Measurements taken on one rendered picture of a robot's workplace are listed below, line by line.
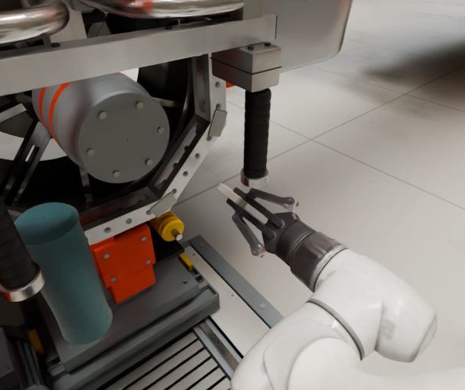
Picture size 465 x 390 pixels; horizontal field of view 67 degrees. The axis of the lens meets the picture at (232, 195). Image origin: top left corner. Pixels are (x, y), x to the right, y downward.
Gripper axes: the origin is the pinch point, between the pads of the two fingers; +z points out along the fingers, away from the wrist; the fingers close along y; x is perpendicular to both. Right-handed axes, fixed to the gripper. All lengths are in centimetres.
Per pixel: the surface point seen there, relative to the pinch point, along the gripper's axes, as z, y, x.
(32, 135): 19.6, -9.9, 31.0
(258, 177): -13.0, 5.8, 12.7
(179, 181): 9.2, -3.9, 5.8
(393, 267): -10, 7, -96
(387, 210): 12, 28, -118
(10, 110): 19.6, -7.6, 35.9
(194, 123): 13.4, 8.0, 7.4
